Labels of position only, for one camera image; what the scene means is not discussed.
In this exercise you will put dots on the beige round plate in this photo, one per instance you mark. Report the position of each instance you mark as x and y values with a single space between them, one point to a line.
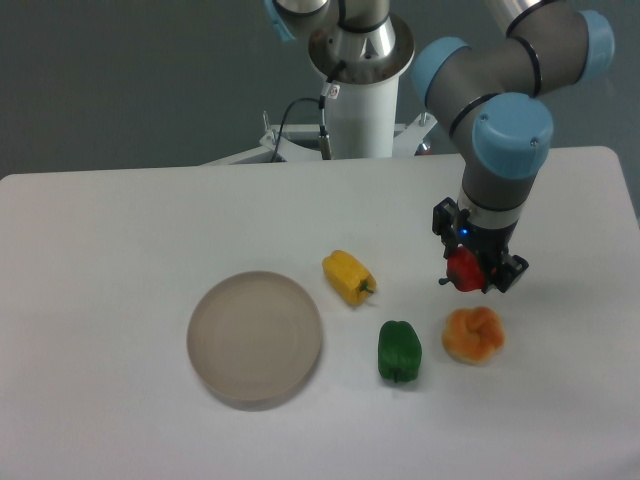
254 338

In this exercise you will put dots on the white metal base frame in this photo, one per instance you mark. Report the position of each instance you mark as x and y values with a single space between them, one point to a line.
300 143

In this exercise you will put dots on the orange knotted bread roll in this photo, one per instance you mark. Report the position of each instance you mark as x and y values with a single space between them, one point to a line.
473 335

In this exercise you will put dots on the green bell pepper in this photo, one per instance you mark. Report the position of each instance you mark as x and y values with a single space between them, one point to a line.
399 352

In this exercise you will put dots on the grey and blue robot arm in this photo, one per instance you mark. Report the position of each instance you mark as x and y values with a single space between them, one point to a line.
487 101

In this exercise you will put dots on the red bell pepper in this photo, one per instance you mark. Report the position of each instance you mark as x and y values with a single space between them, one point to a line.
463 271

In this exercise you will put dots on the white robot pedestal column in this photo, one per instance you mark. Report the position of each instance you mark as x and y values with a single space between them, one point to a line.
360 119

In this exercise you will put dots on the yellow bell pepper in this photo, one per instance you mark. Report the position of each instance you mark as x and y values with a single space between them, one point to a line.
349 277

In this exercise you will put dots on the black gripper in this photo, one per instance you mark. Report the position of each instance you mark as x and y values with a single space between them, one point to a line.
501 270

